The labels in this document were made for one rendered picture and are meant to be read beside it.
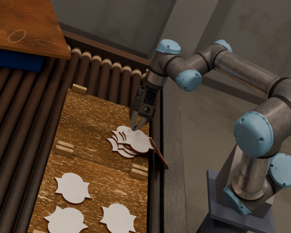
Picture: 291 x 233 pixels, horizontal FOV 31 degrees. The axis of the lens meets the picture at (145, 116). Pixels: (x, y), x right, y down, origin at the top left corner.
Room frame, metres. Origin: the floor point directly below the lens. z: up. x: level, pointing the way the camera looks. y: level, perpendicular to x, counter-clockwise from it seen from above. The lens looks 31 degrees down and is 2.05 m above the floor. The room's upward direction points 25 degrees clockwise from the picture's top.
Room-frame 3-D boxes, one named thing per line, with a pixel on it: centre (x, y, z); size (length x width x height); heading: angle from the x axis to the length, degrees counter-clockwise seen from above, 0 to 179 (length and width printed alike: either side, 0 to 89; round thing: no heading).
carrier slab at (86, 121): (1.65, 0.12, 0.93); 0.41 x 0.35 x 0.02; 12
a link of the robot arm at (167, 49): (1.64, 0.02, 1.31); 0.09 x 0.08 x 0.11; 51
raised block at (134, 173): (1.46, -0.06, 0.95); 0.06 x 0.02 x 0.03; 102
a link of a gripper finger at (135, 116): (1.64, 0.04, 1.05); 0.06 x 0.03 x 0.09; 11
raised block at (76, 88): (1.82, 0.29, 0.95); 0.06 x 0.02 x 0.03; 102
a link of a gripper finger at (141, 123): (1.64, 0.01, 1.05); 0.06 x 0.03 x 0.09; 11
